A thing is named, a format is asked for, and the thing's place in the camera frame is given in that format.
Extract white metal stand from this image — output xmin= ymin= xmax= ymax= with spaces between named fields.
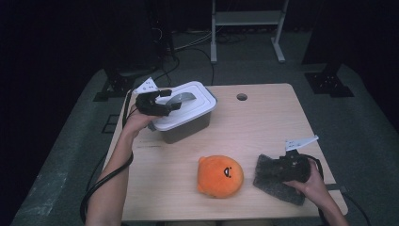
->
xmin=210 ymin=0 xmax=290 ymax=64

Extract grey fuzzy cloth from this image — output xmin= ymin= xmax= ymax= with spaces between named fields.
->
xmin=252 ymin=153 xmax=307 ymax=206

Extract left hand-held gripper cable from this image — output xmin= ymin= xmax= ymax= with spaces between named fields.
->
xmin=79 ymin=90 xmax=135 ymax=224

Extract orange plush toy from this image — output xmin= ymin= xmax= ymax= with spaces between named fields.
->
xmin=197 ymin=154 xmax=245 ymax=200

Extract right hand-held gripper cable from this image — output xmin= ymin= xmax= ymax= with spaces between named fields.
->
xmin=300 ymin=153 xmax=326 ymax=186

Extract light floor cables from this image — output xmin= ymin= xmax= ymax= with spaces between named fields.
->
xmin=173 ymin=29 xmax=215 ymax=53

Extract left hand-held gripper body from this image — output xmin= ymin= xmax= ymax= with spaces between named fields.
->
xmin=133 ymin=76 xmax=172 ymax=117

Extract person's right hand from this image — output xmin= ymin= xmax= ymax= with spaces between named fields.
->
xmin=283 ymin=158 xmax=330 ymax=215

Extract white box lid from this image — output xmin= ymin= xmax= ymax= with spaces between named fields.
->
xmin=150 ymin=80 xmax=218 ymax=132

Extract black tape strip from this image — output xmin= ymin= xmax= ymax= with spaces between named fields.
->
xmin=326 ymin=183 xmax=348 ymax=193

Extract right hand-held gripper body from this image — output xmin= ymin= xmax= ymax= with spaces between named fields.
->
xmin=274 ymin=135 xmax=319 ymax=184

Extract clear grey storage box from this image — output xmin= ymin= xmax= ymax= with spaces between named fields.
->
xmin=147 ymin=88 xmax=218 ymax=145

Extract black floor cable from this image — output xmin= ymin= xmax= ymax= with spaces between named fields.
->
xmin=147 ymin=46 xmax=215 ymax=89

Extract black stand base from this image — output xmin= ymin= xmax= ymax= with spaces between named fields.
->
xmin=304 ymin=71 xmax=356 ymax=98
xmin=92 ymin=73 xmax=136 ymax=102

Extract black cable beside table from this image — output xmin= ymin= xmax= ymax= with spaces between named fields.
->
xmin=86 ymin=153 xmax=107 ymax=189
xmin=342 ymin=191 xmax=373 ymax=226

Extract person's left hand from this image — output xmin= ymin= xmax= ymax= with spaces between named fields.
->
xmin=121 ymin=105 xmax=158 ymax=139

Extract hand-held gripper cable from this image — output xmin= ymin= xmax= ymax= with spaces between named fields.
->
xmin=300 ymin=153 xmax=326 ymax=186
xmin=79 ymin=90 xmax=135 ymax=224

